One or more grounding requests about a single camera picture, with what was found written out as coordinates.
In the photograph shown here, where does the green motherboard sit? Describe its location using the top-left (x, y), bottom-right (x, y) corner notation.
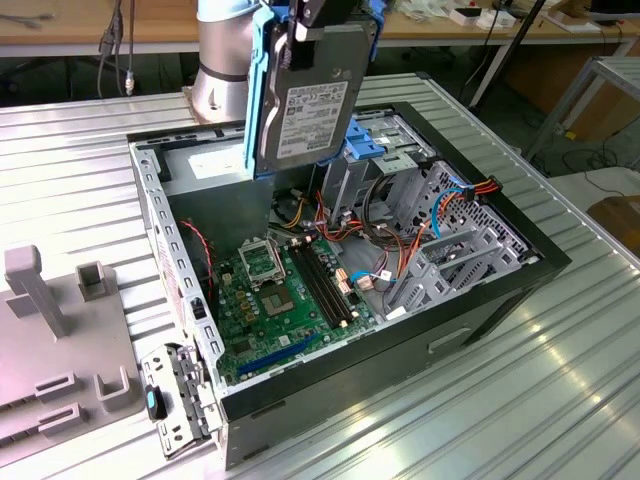
top-left (214, 234), bottom-right (381, 386)

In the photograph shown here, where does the black cable loop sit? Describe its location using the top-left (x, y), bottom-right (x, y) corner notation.
top-left (360, 174), bottom-right (401, 236)

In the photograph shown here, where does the metal socket cover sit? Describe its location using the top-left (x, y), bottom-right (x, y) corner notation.
top-left (238, 237), bottom-right (287, 290)

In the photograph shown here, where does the metal drive cage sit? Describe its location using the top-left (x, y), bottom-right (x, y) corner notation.
top-left (309, 112), bottom-right (436, 221)

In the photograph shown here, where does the black blue latch clip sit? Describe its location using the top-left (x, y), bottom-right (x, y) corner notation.
top-left (143, 383), bottom-right (169, 421)

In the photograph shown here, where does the black open PC case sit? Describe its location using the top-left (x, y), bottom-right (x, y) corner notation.
top-left (125, 101), bottom-right (573, 471)

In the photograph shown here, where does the flat cardboard package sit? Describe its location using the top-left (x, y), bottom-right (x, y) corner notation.
top-left (544, 9), bottom-right (601, 34)

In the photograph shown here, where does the white small box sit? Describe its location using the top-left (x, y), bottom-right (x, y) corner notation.
top-left (477, 12), bottom-right (516, 30)
top-left (448, 5), bottom-right (481, 26)

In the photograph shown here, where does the yellow wire bundle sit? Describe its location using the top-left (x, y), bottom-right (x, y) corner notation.
top-left (277, 189), bottom-right (314, 229)

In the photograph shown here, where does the robot cable bundle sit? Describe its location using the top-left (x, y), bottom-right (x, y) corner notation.
top-left (97, 0), bottom-right (137, 97)

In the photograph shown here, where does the thin blue wire white plug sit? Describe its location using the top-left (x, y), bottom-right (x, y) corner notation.
top-left (347, 268), bottom-right (399, 292)

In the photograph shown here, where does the small cardboard box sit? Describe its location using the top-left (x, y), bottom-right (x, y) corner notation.
top-left (585, 195), bottom-right (640, 251)

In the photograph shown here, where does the metal disk bay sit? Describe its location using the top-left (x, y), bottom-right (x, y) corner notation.
top-left (382, 162), bottom-right (544, 321)

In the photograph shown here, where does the grey parts rack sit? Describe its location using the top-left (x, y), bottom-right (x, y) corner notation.
top-left (0, 244), bottom-right (146, 449)

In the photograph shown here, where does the black RAM slot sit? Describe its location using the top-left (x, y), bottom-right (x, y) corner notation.
top-left (288, 247), bottom-right (335, 330)
top-left (300, 244), bottom-right (347, 326)
top-left (306, 242), bottom-right (352, 324)
top-left (294, 245), bottom-right (341, 328)

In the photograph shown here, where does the blue empty disk carrier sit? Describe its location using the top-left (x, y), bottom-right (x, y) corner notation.
top-left (344, 114), bottom-right (389, 162)

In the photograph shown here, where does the long wooden desk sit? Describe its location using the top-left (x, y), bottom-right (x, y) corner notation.
top-left (0, 0), bottom-right (640, 59)

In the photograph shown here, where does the orange black wire bundle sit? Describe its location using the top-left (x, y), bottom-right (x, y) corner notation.
top-left (312, 187), bottom-right (404, 254)

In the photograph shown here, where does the blue data wire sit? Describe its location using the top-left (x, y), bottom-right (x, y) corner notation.
top-left (430, 175), bottom-right (474, 240)

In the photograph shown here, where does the black tripod leg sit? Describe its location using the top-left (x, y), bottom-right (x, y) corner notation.
top-left (507, 0), bottom-right (547, 49)

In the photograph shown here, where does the grey power supply unit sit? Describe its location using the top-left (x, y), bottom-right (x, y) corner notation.
top-left (160, 147), bottom-right (277, 261)

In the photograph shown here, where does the hard disk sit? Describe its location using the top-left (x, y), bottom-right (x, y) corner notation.
top-left (242, 0), bottom-right (379, 180)

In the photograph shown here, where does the orange power wire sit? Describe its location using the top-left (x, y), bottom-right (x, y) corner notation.
top-left (394, 174), bottom-right (499, 281)

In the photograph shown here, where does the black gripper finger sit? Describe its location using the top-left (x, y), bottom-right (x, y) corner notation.
top-left (287, 0), bottom-right (329, 71)

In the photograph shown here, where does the blue expansion slot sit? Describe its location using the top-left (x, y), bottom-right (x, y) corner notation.
top-left (237, 333), bottom-right (317, 377)

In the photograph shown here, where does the aluminium frame table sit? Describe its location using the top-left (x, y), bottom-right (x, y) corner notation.
top-left (524, 55), bottom-right (640, 166)

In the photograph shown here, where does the large cardboard box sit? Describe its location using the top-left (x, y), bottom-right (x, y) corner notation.
top-left (504, 47), bottom-right (640, 144)

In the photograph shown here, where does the red black twisted wire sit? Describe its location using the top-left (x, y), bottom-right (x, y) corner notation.
top-left (178, 219), bottom-right (217, 302)

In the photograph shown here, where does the metal card retainer bracket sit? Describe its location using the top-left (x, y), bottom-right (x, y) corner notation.
top-left (141, 342), bottom-right (224, 461)

